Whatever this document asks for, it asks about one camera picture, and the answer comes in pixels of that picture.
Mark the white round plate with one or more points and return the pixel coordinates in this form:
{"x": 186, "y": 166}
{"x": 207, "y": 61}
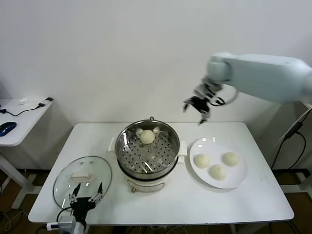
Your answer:
{"x": 207, "y": 146}

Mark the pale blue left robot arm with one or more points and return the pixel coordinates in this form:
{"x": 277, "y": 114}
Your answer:
{"x": 80, "y": 228}

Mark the white steamed baozi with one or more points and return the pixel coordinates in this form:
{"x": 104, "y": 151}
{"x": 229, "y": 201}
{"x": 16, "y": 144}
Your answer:
{"x": 147, "y": 136}
{"x": 201, "y": 161}
{"x": 231, "y": 159}
{"x": 217, "y": 172}

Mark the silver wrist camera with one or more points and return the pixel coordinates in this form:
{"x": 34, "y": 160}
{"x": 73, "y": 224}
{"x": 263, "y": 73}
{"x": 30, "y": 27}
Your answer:
{"x": 67, "y": 223}
{"x": 203, "y": 91}

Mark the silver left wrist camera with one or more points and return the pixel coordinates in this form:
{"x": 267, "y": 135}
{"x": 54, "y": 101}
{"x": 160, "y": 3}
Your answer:
{"x": 67, "y": 223}

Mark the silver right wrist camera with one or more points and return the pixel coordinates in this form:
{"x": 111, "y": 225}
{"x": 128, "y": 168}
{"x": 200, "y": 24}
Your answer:
{"x": 203, "y": 91}

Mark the white side desk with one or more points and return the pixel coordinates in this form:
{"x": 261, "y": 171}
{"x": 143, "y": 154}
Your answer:
{"x": 24, "y": 122}

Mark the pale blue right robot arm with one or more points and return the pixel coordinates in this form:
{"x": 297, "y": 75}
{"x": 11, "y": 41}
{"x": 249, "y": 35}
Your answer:
{"x": 263, "y": 75}

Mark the small white object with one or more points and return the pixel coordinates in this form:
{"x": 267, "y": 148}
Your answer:
{"x": 23, "y": 100}

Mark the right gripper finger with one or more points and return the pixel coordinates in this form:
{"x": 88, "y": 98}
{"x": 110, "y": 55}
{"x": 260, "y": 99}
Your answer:
{"x": 204, "y": 118}
{"x": 186, "y": 104}

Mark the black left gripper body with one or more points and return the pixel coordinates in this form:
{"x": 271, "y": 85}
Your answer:
{"x": 81, "y": 207}

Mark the blue computer mouse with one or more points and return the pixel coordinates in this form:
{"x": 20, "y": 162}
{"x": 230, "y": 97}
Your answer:
{"x": 7, "y": 128}

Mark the dark phone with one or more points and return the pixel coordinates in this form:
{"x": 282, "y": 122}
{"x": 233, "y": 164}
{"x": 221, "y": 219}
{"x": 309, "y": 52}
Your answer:
{"x": 49, "y": 99}

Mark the stainless steel steamer basket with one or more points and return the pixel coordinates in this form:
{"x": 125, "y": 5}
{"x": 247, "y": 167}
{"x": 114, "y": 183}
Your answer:
{"x": 156, "y": 156}

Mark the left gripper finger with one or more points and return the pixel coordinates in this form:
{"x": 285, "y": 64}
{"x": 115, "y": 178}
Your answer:
{"x": 97, "y": 193}
{"x": 76, "y": 192}

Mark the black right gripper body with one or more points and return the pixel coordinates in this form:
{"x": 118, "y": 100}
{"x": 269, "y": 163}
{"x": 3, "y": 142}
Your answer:
{"x": 201, "y": 103}

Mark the white side stand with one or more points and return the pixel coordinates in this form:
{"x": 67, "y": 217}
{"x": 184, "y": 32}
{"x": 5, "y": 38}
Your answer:
{"x": 306, "y": 182}

